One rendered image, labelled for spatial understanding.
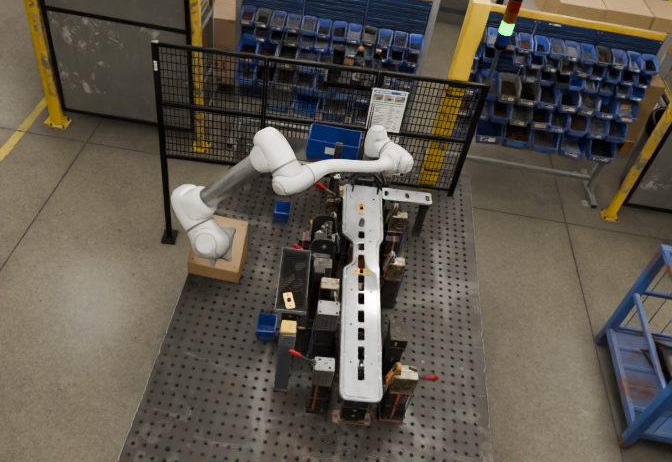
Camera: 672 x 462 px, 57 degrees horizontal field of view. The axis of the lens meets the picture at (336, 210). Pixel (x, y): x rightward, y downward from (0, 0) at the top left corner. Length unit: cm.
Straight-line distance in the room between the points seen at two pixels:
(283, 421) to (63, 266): 216
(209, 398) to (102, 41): 302
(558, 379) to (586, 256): 125
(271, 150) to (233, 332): 98
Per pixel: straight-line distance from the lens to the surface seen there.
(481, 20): 353
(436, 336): 337
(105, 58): 519
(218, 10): 584
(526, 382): 428
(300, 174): 279
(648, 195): 569
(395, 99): 368
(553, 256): 513
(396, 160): 303
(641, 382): 445
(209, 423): 297
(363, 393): 274
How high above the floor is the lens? 333
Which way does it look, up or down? 43 degrees down
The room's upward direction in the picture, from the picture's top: 10 degrees clockwise
